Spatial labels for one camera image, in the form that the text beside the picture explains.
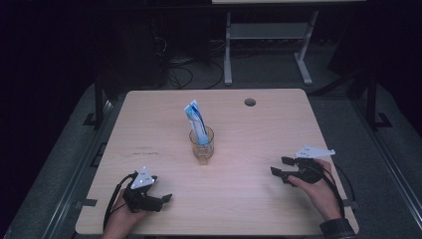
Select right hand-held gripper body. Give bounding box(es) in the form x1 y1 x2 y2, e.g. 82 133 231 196
291 144 336 186

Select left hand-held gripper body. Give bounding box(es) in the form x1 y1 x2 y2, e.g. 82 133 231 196
122 166 164 214

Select clear glass cup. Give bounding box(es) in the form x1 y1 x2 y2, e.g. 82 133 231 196
188 125 216 166

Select blue white toothpaste tube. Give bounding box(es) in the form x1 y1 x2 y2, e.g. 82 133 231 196
183 99 211 146

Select person's right hand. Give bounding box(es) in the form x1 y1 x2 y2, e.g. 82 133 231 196
287 158 343 222

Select black metal stand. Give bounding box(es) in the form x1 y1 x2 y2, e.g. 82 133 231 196
83 71 115 128
362 68 393 131

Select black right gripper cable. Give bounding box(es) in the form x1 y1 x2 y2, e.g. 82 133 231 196
316 161 346 219

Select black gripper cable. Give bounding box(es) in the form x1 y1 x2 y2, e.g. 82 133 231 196
103 171 139 231
316 161 346 219

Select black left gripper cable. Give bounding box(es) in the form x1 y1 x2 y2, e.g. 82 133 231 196
103 171 139 231

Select thin black cable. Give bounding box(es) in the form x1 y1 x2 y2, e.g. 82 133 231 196
332 162 358 204

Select black floor cables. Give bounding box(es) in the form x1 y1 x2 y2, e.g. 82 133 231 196
155 35 225 91

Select grey metal table frame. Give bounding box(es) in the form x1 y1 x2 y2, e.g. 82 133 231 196
223 10 319 87

